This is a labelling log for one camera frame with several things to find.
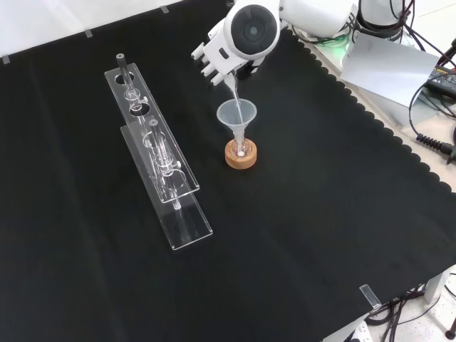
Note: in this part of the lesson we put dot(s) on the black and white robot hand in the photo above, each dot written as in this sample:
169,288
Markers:
219,58

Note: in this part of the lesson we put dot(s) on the translucent plastic funnel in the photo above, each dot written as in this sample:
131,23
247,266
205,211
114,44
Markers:
228,115

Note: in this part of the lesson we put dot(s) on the small glass round-bottom flask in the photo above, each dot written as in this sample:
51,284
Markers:
240,151

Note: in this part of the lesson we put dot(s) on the clear acrylic funnel stand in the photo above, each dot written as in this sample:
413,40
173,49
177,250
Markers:
178,221

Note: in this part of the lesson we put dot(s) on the clear tape strip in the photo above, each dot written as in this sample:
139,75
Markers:
6,59
370,296
89,33
164,9

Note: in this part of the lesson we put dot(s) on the pale board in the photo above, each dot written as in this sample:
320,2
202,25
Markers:
384,71

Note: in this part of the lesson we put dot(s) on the black bench cloth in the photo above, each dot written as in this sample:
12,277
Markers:
303,213

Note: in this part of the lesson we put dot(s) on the black power adapter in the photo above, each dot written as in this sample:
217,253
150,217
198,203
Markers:
443,80

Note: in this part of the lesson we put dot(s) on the white power strip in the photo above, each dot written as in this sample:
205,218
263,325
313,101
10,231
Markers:
358,333

